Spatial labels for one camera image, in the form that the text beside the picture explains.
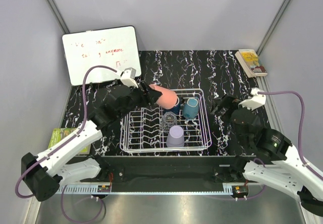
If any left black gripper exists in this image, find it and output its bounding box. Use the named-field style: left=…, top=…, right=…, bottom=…
left=119, top=81, right=162, bottom=119

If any pink plastic cup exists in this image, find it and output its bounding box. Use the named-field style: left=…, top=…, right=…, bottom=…
left=149, top=84, right=178, bottom=109

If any dark blue ceramic mug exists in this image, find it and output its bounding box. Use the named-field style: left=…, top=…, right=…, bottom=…
left=171, top=97, right=181, bottom=115

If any clear faceted glass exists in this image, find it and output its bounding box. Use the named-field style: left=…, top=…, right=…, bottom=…
left=161, top=111, right=177, bottom=132

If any lavender plastic cup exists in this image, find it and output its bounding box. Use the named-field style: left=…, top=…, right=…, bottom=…
left=166, top=125, right=185, bottom=148

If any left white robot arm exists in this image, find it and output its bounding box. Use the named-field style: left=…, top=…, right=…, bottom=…
left=20, top=81, right=162, bottom=202

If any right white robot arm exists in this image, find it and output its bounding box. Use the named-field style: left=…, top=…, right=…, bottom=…
left=211, top=93, right=322, bottom=216

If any light blue dotted mug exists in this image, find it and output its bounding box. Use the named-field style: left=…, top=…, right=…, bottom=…
left=182, top=97, right=199, bottom=120

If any small whiteboard with red writing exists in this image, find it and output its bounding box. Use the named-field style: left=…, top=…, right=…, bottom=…
left=62, top=26, right=142, bottom=86

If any yellow paperback book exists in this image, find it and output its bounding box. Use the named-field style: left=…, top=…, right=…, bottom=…
left=235, top=49, right=267, bottom=78

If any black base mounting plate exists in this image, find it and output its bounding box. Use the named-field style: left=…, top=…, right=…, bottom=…
left=86, top=156, right=245, bottom=193

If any green paperback book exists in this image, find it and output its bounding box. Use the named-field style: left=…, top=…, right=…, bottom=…
left=48, top=128, right=91, bottom=156

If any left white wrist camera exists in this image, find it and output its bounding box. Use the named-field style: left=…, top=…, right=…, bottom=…
left=120, top=68, right=138, bottom=88

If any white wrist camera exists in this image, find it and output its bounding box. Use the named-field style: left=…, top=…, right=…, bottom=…
left=120, top=68, right=138, bottom=88
left=239, top=88, right=266, bottom=111

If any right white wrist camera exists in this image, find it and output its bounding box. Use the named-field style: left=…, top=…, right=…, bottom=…
left=239, top=88, right=266, bottom=111

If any white wire dish rack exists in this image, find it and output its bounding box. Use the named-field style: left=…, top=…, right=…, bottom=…
left=120, top=88, right=212, bottom=154

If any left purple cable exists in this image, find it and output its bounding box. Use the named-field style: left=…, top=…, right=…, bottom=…
left=14, top=66, right=119, bottom=222

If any white slotted cable duct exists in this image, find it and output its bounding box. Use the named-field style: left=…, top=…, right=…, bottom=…
left=57, top=185, right=111, bottom=194

